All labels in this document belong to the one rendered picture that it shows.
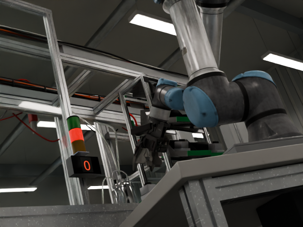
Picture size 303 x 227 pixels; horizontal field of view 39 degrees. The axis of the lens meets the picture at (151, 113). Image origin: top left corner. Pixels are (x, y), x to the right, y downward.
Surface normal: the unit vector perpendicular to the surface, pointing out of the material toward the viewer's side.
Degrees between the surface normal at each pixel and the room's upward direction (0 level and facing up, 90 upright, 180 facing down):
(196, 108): 97
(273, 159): 90
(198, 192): 90
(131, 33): 180
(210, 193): 90
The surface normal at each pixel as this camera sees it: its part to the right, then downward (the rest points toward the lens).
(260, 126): -0.67, -0.44
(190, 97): -0.91, 0.25
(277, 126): -0.14, -0.65
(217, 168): 0.30, -0.48
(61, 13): 0.25, 0.87
